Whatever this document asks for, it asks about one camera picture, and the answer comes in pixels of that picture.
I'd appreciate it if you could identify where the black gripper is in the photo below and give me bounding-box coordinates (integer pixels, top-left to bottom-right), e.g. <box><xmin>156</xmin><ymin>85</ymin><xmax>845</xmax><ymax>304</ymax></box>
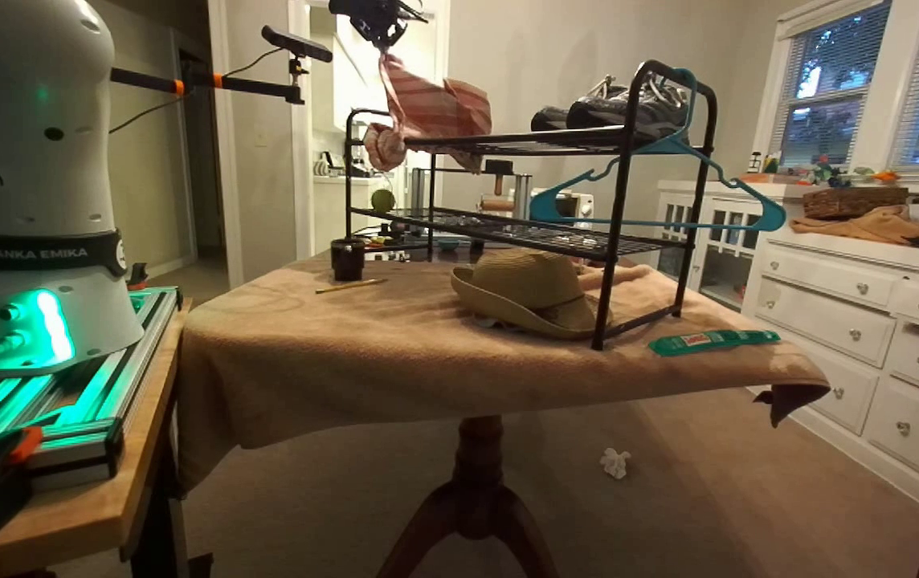
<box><xmin>351</xmin><ymin>0</ymin><xmax>416</xmax><ymax>47</ymax></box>

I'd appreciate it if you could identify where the black metal shoe rack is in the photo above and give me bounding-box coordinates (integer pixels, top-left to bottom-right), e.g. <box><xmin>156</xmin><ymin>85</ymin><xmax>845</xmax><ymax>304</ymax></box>
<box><xmin>370</xmin><ymin>60</ymin><xmax>716</xmax><ymax>350</ymax></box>

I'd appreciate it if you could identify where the wooden pedestal table leg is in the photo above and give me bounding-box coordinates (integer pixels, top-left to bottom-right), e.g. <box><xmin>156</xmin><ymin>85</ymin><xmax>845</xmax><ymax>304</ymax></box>
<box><xmin>376</xmin><ymin>415</ymin><xmax>559</xmax><ymax>578</ymax></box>

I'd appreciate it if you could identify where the white drawer dresser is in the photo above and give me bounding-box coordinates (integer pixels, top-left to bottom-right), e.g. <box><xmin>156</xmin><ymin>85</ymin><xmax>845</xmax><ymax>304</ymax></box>
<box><xmin>746</xmin><ymin>232</ymin><xmax>919</xmax><ymax>506</ymax></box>

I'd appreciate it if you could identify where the red striped white blanket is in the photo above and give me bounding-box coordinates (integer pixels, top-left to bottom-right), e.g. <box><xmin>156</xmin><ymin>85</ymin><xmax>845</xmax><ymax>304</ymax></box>
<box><xmin>365</xmin><ymin>56</ymin><xmax>493</xmax><ymax>172</ymax></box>

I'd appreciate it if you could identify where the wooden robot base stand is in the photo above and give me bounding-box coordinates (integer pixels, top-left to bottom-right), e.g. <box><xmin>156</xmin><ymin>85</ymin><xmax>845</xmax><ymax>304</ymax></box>
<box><xmin>0</xmin><ymin>314</ymin><xmax>189</xmax><ymax>578</ymax></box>

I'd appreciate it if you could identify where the aluminium rail base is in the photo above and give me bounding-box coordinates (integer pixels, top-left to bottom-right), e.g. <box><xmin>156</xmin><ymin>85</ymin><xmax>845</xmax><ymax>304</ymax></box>
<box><xmin>0</xmin><ymin>287</ymin><xmax>179</xmax><ymax>487</ymax></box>

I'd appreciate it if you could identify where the teal plastic hanger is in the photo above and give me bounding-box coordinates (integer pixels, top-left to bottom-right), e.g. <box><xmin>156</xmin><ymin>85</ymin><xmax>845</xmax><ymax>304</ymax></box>
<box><xmin>529</xmin><ymin>153</ymin><xmax>792</xmax><ymax>239</ymax></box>

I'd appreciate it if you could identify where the crumpled white paper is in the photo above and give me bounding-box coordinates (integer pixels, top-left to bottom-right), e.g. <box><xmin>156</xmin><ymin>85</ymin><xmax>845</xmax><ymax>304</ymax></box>
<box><xmin>600</xmin><ymin>448</ymin><xmax>629</xmax><ymax>478</ymax></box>

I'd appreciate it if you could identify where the black cup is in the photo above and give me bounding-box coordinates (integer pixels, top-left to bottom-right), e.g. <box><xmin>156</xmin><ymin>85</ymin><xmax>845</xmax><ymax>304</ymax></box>
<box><xmin>333</xmin><ymin>239</ymin><xmax>367</xmax><ymax>283</ymax></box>

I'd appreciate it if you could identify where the green ball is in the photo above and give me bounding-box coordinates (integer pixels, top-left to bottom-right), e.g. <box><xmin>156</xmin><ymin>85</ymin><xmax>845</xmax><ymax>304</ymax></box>
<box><xmin>370</xmin><ymin>190</ymin><xmax>397</xmax><ymax>213</ymax></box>

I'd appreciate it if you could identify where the tan brimmed hat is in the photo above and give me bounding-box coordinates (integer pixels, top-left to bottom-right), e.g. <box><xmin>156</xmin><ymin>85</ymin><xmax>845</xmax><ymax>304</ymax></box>
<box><xmin>449</xmin><ymin>248</ymin><xmax>615</xmax><ymax>338</ymax></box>

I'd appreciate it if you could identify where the tan suede tablecloth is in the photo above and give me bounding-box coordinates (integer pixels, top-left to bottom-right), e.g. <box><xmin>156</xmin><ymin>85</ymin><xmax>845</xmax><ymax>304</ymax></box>
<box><xmin>176</xmin><ymin>257</ymin><xmax>830</xmax><ymax>485</ymax></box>

